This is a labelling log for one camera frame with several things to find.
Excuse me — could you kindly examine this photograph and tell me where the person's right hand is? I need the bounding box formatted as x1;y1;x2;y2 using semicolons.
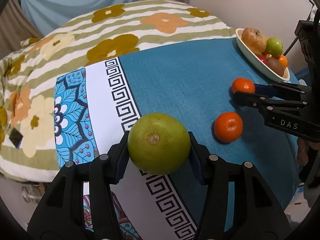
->
297;138;309;166

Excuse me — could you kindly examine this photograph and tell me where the yellow-red apple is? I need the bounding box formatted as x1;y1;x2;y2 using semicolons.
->
241;27;267;55

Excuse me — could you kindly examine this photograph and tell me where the teal patterned cloth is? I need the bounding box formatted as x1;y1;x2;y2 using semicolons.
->
54;37;301;240

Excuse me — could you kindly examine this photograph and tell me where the floral striped quilt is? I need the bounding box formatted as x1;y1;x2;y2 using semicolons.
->
1;0;235;182

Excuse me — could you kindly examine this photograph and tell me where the large green apple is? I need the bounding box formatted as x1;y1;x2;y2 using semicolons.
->
127;113;191;175

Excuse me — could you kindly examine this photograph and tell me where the orange mandarin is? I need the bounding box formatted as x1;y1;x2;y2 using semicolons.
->
231;77;255;94
214;112;243;143

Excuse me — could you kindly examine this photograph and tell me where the cream plate with yellow centre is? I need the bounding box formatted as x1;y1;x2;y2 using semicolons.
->
235;28;291;83

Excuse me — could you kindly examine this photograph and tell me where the black phone on quilt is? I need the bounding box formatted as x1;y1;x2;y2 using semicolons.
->
9;128;23;149

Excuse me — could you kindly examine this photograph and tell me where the brown kiwi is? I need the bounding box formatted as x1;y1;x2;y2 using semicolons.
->
266;57;284;77

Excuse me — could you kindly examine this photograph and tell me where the small green fruit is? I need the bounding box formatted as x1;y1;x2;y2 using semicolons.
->
266;37;283;57

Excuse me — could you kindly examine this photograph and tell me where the red fruit in bowl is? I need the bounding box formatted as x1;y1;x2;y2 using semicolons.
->
257;54;267;64

